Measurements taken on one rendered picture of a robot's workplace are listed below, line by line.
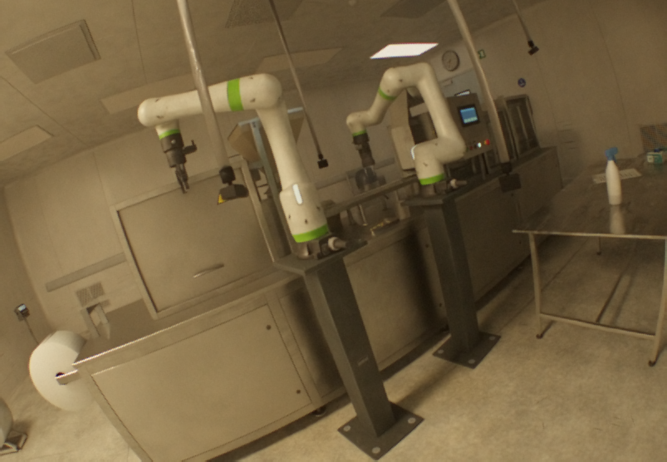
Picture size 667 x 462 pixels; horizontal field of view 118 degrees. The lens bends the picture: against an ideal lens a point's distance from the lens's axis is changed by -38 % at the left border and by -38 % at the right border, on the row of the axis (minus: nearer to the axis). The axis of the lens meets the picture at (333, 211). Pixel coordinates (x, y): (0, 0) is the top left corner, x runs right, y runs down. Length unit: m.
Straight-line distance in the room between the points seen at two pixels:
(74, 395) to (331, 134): 5.58
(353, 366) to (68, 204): 5.11
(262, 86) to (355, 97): 5.58
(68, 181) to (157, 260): 4.35
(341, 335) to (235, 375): 0.54
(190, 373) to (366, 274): 0.92
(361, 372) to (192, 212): 0.98
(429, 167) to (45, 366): 2.16
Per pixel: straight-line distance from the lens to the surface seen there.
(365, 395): 1.39
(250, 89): 1.10
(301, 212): 1.06
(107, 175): 5.53
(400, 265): 1.67
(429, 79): 1.66
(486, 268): 2.22
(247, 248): 1.52
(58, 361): 1.88
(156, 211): 1.49
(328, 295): 1.12
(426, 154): 1.50
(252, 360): 1.46
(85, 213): 5.60
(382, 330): 1.70
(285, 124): 1.25
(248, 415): 1.61
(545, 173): 2.99
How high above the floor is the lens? 1.20
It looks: 8 degrees down
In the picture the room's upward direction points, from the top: 18 degrees counter-clockwise
